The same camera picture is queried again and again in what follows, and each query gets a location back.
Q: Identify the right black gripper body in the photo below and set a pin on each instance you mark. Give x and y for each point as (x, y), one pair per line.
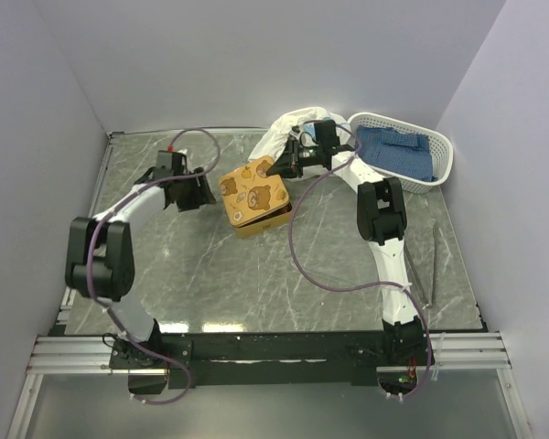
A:
(300, 157)

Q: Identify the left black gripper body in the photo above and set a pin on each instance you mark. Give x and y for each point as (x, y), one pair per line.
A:
(190, 195)

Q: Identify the silver tin lid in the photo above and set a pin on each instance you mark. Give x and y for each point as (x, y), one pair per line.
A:
(249, 193)

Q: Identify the metal tongs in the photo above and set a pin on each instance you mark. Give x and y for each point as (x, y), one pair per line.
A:
(420, 248)

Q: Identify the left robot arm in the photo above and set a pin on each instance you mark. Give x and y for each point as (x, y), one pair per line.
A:
(100, 262)

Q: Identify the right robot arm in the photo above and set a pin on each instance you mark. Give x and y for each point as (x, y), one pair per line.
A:
(381, 222)

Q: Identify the white crumpled shirt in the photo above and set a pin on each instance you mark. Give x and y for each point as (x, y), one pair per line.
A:
(273, 141)

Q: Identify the gold cookie tin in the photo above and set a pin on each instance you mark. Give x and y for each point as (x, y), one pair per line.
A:
(273, 220)

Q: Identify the blue folded cloth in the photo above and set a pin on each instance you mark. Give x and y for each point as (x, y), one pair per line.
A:
(404, 154)

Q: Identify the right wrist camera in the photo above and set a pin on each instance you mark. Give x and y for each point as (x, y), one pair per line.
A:
(302, 136)

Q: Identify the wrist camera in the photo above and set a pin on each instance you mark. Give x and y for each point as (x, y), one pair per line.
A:
(302, 136)
(181, 151)

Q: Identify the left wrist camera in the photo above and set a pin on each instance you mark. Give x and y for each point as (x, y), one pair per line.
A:
(181, 151)

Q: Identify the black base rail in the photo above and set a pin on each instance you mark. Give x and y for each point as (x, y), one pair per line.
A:
(219, 359)

